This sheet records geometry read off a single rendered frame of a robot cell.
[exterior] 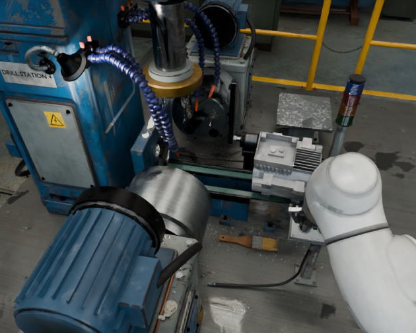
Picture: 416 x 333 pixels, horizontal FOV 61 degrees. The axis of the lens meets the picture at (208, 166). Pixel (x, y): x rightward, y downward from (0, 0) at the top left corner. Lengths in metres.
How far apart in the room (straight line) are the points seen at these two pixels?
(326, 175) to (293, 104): 1.19
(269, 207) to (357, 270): 0.69
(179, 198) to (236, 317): 0.41
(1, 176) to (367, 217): 2.06
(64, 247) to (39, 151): 0.65
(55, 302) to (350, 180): 0.45
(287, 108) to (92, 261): 1.28
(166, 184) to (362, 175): 0.54
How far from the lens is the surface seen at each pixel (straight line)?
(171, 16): 0.96
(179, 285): 0.76
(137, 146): 1.10
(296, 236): 0.99
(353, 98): 1.38
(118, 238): 0.62
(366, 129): 1.88
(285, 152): 1.14
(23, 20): 0.97
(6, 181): 2.29
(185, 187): 0.94
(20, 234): 1.44
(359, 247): 0.58
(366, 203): 0.56
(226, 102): 1.33
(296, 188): 1.13
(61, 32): 0.92
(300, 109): 1.70
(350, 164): 0.56
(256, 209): 1.25
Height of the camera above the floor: 1.83
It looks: 43 degrees down
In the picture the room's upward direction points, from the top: straight up
